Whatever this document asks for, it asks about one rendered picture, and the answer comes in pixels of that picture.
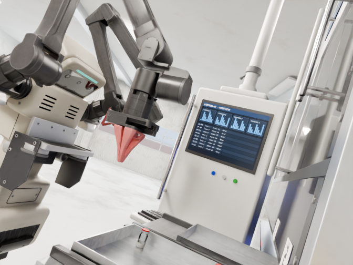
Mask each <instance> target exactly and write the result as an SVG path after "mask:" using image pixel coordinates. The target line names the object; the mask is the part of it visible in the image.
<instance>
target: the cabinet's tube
mask: <svg viewBox="0 0 353 265"><path fill-rule="evenodd" d="M283 2H284V0H271V2H270V5H269V8H268V11H267V14H266V17H265V20H264V23H263V26H262V29H261V32H260V34H259V37H258V40H257V43H256V46H255V49H254V52H253V56H252V59H251V62H250V65H249V66H247V69H246V72H245V73H246V74H245V75H244V76H240V80H242V79H243V78H244V77H245V79H244V82H243V84H241V85H240V86H239V89H244V90H250V91H255V92H257V89H256V88H255V86H256V83H257V80H258V78H259V77H260V76H261V73H262V70H261V69H262V66H263V62H264V59H265V56H266V53H267V50H268V47H269V44H270V42H271V39H272V36H273V32H274V29H275V26H276V23H277V20H278V17H279V14H280V12H281V9H282V5H283Z"/></svg>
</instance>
